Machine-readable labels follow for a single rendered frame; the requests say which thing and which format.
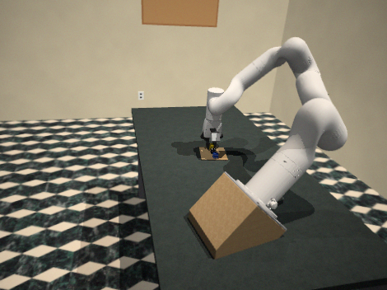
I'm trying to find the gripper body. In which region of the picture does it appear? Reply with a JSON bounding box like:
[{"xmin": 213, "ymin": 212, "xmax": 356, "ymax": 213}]
[{"xmin": 203, "ymin": 119, "xmax": 222, "ymax": 138}]

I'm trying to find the tan flat mat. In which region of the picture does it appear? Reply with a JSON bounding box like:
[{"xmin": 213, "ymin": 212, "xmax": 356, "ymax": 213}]
[{"xmin": 199, "ymin": 147, "xmax": 228, "ymax": 161}]

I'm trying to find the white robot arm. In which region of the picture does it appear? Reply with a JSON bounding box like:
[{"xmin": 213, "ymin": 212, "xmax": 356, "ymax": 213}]
[{"xmin": 206, "ymin": 37, "xmax": 347, "ymax": 219}]

